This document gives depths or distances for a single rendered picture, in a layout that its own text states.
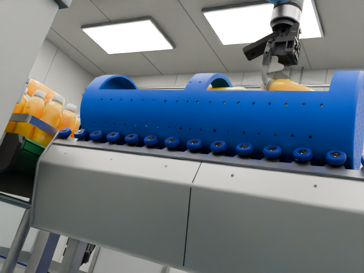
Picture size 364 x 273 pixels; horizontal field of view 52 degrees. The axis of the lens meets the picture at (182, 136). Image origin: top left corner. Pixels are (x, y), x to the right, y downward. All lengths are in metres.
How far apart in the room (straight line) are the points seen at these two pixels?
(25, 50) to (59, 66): 5.97
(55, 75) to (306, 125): 5.94
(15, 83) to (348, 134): 0.71
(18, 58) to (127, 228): 0.57
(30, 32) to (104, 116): 0.55
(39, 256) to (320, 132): 0.90
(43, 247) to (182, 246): 0.48
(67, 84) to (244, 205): 6.07
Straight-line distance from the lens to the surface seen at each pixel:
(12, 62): 0.74
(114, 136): 1.21
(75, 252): 1.39
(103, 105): 1.27
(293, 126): 0.96
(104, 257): 5.59
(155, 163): 1.07
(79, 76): 7.02
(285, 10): 1.20
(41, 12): 0.80
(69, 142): 1.33
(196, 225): 0.97
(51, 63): 6.63
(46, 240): 1.29
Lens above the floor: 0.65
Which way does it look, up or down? 18 degrees up
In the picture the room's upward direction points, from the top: 16 degrees clockwise
